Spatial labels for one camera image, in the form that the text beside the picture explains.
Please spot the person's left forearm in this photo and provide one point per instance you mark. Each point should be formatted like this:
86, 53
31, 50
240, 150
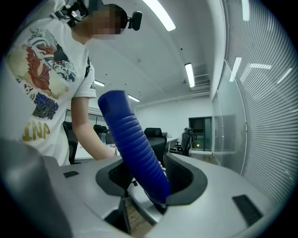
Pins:
86, 130

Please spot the black head-mount rig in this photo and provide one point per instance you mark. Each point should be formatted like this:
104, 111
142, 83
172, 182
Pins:
76, 11

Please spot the grey jacket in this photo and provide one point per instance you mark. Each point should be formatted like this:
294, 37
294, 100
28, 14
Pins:
187, 139

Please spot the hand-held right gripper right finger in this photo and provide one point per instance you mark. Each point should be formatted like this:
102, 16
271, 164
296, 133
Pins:
209, 204

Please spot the white printed t-shirt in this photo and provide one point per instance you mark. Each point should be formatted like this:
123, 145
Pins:
56, 144

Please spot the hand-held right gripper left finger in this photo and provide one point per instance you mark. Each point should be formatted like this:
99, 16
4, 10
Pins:
88, 186

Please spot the person's head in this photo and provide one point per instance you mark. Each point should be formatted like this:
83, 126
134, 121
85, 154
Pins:
102, 23

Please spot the tall black office chair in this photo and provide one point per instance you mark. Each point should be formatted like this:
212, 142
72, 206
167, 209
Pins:
178, 146

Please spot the long ceiling light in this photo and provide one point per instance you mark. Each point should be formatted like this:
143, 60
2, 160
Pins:
189, 75
99, 83
134, 98
160, 14

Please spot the black head camera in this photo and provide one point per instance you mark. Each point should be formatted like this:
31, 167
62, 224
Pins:
136, 21

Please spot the dark glass door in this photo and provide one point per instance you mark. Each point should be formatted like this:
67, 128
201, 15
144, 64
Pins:
200, 134

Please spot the glass partition with blinds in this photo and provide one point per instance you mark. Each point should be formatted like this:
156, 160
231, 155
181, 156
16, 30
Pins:
267, 116

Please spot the white desk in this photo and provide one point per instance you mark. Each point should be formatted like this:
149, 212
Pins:
173, 141

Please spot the black mesh office chair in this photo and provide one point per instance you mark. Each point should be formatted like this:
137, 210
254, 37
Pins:
156, 144

